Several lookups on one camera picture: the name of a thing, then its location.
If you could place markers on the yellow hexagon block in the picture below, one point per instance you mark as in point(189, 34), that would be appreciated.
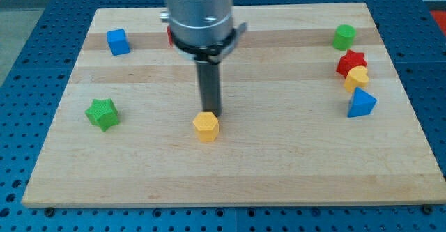
point(206, 126)

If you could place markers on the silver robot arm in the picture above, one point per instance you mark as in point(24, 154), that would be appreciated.
point(203, 30)

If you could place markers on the red block behind arm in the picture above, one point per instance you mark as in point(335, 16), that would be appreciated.
point(169, 35)

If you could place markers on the black pusher rod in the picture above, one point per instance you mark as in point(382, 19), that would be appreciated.
point(208, 76)

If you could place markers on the wooden board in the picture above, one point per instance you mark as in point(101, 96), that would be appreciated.
point(285, 138)

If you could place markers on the green star block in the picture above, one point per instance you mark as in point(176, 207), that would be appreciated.
point(102, 113)

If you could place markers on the blue cube block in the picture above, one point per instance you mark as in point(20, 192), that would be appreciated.
point(117, 41)

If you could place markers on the red star block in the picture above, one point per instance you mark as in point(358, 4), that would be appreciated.
point(350, 60)

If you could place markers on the yellow heart block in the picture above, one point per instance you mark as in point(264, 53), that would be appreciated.
point(356, 77)

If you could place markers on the blue triangle block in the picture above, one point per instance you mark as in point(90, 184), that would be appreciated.
point(361, 103)

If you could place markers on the green cylinder block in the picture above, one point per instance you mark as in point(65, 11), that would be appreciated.
point(343, 37)

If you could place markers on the blue perforated table plate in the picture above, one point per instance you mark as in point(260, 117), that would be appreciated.
point(35, 84)

